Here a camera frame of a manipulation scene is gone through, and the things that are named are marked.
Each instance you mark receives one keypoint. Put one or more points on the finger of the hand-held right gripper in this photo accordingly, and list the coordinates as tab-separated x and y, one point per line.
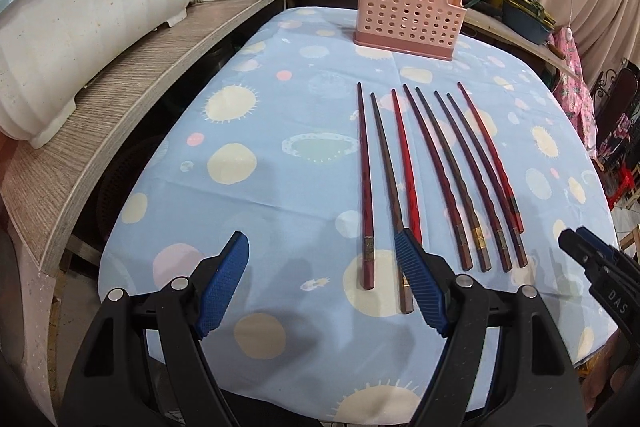
597	247
575	249

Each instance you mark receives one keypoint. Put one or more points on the row of wooden chopsticks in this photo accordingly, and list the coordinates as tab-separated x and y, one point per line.
367	267

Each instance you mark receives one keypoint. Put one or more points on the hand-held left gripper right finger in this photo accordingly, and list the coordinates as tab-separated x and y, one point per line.
420	282

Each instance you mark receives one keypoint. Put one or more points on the pink pineapple print cloth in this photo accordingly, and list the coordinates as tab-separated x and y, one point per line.
575	97

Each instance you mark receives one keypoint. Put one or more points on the red plastic stool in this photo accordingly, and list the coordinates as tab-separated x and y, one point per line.
622	107

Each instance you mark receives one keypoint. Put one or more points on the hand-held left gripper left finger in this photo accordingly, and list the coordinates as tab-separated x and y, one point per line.
220	292

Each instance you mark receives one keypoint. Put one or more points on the pink perforated chopstick holder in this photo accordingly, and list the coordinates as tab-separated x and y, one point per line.
400	7

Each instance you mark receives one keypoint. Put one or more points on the wooden rolling pin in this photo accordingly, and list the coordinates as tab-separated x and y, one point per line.
556	49

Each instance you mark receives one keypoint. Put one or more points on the grey woodgrain side table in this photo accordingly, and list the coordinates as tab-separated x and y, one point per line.
135	82

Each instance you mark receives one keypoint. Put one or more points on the blue planet print tablecloth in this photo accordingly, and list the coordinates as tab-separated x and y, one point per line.
280	117

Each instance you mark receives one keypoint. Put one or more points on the stacked yellow and blue bowls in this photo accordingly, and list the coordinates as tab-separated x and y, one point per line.
525	19

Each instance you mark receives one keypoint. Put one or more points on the white dish rack blue lid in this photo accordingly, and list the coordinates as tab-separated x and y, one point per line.
85	27

